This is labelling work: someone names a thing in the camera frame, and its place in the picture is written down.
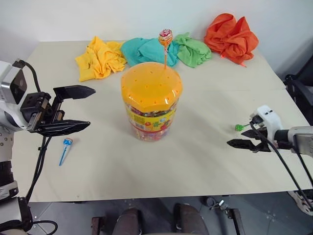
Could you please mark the blue lollipop with blue stick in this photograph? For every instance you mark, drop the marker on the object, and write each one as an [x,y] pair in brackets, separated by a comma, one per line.
[67,142]

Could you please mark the black robot waist part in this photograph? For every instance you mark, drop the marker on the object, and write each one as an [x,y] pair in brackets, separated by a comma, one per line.
[24,215]

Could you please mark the dark rounded shape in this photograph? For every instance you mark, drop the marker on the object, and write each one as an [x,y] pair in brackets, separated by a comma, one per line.
[189,220]
[127,222]

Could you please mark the yellow crumpled cloth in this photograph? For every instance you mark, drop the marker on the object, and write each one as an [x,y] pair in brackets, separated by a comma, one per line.
[100,60]

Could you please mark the clear plastic candy jar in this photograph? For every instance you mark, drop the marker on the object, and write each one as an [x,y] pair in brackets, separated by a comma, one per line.
[151,124]

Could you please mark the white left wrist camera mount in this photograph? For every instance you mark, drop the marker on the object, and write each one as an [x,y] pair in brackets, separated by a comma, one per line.
[9,80]

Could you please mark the black chair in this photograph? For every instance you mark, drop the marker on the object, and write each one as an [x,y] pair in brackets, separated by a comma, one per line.
[302,93]

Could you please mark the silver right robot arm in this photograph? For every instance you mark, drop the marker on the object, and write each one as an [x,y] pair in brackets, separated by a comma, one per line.
[302,140]

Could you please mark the orange perforated jar lid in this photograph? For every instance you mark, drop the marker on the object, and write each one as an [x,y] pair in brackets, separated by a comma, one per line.
[150,83]

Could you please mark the green lollipop with green stick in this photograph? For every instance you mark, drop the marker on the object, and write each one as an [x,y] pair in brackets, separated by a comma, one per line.
[238,127]

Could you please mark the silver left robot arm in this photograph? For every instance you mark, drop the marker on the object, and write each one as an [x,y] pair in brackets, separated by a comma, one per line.
[6,144]

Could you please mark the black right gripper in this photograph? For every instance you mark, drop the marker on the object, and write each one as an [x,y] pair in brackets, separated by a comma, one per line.
[264,144]

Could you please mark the worn sneaker shoe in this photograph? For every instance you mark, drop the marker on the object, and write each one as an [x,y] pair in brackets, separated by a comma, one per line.
[302,202]

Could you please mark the teal crumpled cloth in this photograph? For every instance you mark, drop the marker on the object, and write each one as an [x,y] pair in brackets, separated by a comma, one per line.
[151,51]

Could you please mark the red lollipop with orange stick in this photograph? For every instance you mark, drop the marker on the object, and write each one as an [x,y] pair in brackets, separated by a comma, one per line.
[165,36]

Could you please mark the orange crumpled cloth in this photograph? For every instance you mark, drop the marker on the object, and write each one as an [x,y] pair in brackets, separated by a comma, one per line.
[230,38]

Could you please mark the light green crumpled cloth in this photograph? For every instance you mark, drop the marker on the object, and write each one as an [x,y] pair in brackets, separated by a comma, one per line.
[193,50]

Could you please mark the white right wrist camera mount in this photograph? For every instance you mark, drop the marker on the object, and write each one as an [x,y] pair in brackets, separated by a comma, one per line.
[270,117]

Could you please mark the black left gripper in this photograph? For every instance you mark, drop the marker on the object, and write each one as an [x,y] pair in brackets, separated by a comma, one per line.
[31,107]

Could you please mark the black table clamp hardware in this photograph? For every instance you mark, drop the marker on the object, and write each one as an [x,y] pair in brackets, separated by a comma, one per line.
[215,202]

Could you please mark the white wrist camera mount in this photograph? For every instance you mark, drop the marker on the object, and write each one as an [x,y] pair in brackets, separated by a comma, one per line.
[9,80]
[270,117]

